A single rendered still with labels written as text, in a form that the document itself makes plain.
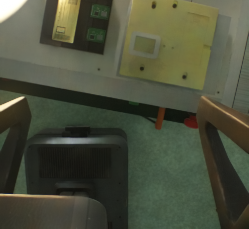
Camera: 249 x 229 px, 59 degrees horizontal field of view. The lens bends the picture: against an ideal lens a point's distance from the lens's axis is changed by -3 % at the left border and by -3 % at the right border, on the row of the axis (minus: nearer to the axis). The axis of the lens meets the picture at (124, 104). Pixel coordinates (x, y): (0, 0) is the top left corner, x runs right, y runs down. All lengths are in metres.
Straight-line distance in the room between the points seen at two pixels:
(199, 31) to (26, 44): 0.34
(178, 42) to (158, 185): 1.16
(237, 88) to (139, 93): 0.21
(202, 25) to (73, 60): 0.26
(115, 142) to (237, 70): 0.74
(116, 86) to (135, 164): 1.00
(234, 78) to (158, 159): 0.99
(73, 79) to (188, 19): 0.25
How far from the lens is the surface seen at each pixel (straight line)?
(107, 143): 1.12
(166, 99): 0.48
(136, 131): 1.37
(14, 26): 0.53
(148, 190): 1.51
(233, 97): 0.53
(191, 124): 0.52
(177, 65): 0.45
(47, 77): 0.50
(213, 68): 0.49
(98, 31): 0.47
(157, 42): 0.44
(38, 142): 1.19
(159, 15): 0.45
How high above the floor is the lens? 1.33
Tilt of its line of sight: 83 degrees down
